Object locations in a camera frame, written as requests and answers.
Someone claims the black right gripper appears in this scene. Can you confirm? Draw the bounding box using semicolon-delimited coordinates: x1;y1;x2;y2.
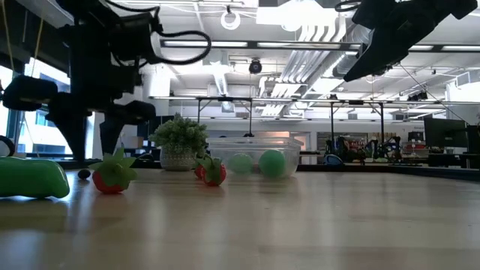
343;0;479;83

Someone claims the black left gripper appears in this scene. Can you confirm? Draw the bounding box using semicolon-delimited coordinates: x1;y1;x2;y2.
1;55;157;164

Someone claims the red toy strawberry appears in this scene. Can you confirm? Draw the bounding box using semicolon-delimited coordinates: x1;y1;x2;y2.
201;154;228;188
88;148;139;195
193;159;206;180

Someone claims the green toy cucumber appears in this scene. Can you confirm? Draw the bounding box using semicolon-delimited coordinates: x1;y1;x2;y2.
0;156;71;200

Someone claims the light green toy cabbage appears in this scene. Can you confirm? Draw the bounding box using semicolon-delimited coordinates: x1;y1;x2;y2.
227;152;254;176

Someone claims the green ball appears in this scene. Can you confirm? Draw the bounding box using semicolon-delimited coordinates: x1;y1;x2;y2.
258;148;288;179

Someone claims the clear plastic tupperware container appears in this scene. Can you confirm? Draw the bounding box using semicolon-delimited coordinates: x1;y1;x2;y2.
205;136;305;179

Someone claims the green artificial potted plant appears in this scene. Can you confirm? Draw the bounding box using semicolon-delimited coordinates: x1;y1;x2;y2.
148;113;209;173

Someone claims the black computer monitor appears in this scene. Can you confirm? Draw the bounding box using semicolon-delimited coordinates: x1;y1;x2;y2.
423;117;468;149
466;124;480;155

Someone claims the black desk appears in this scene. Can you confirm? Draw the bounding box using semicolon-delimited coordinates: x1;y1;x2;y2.
427;151;480;170

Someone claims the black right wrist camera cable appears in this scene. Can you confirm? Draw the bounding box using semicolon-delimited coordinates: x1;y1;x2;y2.
334;0;363;14

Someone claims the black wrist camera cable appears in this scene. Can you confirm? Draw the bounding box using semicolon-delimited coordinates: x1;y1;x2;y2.
148;28;213;67
334;0;363;14

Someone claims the thick black cable arc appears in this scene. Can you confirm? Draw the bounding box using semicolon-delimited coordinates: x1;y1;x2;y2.
0;135;16;157

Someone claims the silver ventilation duct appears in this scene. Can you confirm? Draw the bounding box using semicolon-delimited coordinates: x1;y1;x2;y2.
279;22;363;86

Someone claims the black aluminium table frame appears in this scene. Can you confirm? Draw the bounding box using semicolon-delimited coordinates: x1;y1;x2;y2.
0;157;480;183

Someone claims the black ceiling light rail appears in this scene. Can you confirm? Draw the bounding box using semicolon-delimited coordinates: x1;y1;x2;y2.
159;39;480;53

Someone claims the black left wrist camera cable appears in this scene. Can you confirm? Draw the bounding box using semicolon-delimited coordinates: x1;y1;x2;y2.
148;28;213;67

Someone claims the black metal gantry frame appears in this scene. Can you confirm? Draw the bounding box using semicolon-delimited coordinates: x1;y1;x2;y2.
194;96;387;151

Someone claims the white cable ring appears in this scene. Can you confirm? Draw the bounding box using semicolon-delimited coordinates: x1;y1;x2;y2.
220;9;242;31

